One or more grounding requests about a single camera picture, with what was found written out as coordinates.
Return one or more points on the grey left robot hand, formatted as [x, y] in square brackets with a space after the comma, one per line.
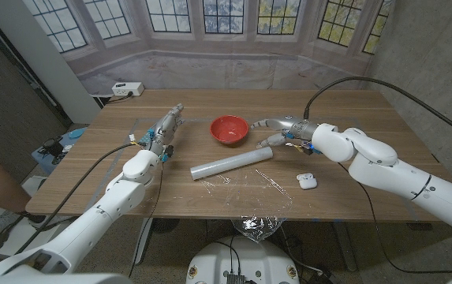
[165, 128]

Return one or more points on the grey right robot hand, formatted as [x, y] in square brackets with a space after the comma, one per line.
[292, 127]

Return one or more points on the cling film roll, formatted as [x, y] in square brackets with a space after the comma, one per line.
[229, 163]

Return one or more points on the clear cling film sheet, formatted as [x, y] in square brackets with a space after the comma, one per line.
[257, 201]

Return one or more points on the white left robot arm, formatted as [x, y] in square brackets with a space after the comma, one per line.
[95, 221]

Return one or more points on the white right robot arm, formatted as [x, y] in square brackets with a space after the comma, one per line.
[391, 169]

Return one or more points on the white AirPods case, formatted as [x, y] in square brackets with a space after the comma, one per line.
[307, 181]

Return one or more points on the red bowl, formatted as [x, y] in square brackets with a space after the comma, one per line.
[228, 129]

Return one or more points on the white power strip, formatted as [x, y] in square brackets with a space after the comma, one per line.
[127, 89]

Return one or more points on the printed window backdrop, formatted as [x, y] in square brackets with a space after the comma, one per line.
[225, 59]

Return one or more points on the blue stool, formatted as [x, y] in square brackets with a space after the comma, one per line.
[73, 138]

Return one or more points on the black round fan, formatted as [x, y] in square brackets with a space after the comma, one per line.
[165, 225]

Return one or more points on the grey metal table leg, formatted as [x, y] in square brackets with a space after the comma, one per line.
[142, 240]
[346, 246]

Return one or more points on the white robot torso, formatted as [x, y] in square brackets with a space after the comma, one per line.
[245, 260]

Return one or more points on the grey sneaker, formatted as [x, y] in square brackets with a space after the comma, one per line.
[42, 220]

